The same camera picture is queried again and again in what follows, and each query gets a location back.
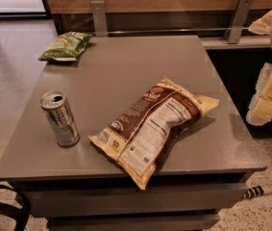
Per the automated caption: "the silver redbull can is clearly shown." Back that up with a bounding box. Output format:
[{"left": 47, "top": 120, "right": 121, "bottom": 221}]
[{"left": 39, "top": 90, "right": 80, "bottom": 147}]

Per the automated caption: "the brown and yellow chip bag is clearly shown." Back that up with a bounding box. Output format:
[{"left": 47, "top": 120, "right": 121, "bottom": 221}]
[{"left": 90, "top": 78, "right": 219, "bottom": 190}]

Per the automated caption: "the green jalapeno chip bag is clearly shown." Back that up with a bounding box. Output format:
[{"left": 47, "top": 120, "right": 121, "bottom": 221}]
[{"left": 38, "top": 32, "right": 92, "bottom": 62}]

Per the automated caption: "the grey drawer cabinet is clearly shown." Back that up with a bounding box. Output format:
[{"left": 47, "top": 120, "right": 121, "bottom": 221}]
[{"left": 0, "top": 36, "right": 264, "bottom": 231}]

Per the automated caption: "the black chair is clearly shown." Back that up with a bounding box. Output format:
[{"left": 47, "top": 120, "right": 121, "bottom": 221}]
[{"left": 0, "top": 185, "right": 31, "bottom": 231}]

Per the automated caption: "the metal rail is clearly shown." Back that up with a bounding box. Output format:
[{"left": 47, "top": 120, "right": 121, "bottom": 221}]
[{"left": 107, "top": 26, "right": 250, "bottom": 37}]

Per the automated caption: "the right metal bracket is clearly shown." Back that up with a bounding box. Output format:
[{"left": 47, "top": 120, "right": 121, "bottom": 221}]
[{"left": 224, "top": 0, "right": 254, "bottom": 44}]

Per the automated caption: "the metal bracket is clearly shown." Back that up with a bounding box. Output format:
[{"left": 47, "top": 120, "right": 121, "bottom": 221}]
[
  {"left": 90, "top": 0, "right": 108, "bottom": 38},
  {"left": 224, "top": 0, "right": 254, "bottom": 44}
]

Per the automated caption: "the striped cable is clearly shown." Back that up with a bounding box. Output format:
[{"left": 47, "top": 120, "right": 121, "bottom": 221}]
[{"left": 240, "top": 184, "right": 272, "bottom": 201}]

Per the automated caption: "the left metal bracket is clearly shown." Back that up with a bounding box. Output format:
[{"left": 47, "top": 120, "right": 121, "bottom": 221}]
[{"left": 90, "top": 0, "right": 108, "bottom": 38}]

